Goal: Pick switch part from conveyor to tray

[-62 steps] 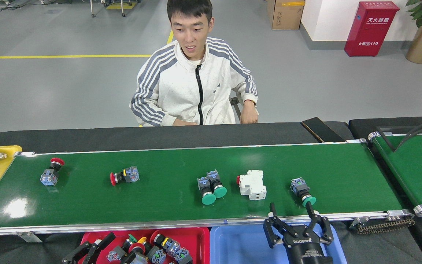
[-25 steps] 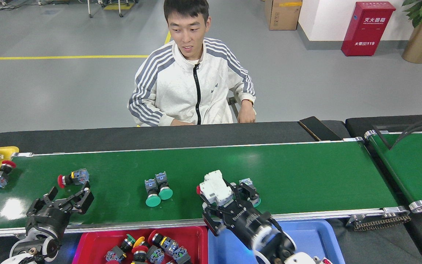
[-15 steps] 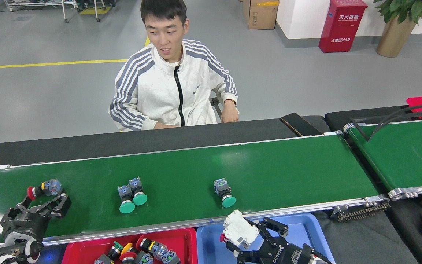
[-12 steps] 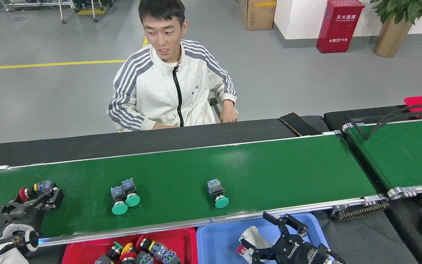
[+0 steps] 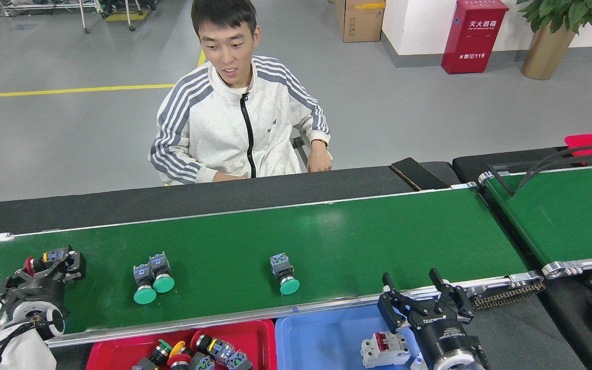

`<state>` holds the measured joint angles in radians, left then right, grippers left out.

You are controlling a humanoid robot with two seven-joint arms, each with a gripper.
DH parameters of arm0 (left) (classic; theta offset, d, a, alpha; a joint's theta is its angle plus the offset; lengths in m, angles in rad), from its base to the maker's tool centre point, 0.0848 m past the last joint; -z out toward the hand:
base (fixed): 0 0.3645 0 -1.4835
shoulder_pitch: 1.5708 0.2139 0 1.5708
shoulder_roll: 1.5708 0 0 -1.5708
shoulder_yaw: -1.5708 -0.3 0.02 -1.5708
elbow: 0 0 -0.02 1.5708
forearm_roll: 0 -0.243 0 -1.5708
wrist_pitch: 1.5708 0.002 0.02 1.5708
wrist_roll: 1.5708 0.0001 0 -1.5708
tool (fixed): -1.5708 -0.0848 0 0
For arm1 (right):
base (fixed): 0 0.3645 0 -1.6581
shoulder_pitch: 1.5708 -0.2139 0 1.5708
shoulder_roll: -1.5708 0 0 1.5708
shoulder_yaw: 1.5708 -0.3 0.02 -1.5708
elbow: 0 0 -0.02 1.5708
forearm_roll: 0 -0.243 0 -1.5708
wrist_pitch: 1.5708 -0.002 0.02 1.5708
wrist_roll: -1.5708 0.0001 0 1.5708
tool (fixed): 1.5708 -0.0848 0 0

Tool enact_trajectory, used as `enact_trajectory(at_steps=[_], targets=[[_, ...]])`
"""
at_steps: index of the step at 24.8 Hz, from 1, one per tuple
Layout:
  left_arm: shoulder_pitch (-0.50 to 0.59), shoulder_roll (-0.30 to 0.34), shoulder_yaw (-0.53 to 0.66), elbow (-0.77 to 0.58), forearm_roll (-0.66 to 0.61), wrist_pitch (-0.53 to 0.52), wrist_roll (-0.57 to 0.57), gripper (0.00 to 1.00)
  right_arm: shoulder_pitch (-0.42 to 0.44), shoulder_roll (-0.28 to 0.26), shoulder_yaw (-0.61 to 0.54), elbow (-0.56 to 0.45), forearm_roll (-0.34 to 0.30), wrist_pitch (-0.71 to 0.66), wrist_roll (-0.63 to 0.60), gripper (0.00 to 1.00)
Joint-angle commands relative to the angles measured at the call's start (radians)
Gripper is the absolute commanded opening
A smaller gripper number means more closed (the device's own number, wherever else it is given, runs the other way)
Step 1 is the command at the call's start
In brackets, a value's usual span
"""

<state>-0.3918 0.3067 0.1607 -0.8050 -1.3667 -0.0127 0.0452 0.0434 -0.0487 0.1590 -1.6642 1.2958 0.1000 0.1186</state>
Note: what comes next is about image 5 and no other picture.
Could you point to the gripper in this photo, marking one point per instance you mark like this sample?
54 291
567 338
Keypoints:
34 290
445 336

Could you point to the green mushroom push button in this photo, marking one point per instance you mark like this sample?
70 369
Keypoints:
161 354
163 283
289 285
145 295
239 361

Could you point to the yellow mushroom push button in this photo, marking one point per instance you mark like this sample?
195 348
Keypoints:
177 348

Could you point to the blue plastic tray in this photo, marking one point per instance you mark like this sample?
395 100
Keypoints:
321 339

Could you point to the long green conveyor belt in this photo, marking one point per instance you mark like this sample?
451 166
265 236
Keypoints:
327 241

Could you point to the short green conveyor belt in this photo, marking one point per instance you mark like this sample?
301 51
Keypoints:
568 216

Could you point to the red plastic tray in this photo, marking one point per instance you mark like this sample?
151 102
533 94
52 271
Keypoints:
260 339

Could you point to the person's left hand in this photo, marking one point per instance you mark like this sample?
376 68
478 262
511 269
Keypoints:
319 160

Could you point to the person's right hand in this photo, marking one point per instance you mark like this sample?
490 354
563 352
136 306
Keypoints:
226 178

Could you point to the black smartphone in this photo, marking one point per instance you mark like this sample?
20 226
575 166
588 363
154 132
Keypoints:
419 173

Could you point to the person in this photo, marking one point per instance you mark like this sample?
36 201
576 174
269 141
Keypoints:
224 133

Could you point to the white wheeled stand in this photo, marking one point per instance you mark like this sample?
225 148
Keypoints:
84 18

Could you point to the red fire extinguisher cabinet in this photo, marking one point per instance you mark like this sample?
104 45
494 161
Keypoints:
473 41

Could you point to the potted green plant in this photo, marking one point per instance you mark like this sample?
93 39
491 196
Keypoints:
545 56

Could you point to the cardboard box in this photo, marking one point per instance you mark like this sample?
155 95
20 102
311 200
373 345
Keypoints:
360 20

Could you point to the black guide bracket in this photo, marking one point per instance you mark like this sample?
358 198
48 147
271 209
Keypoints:
558 160

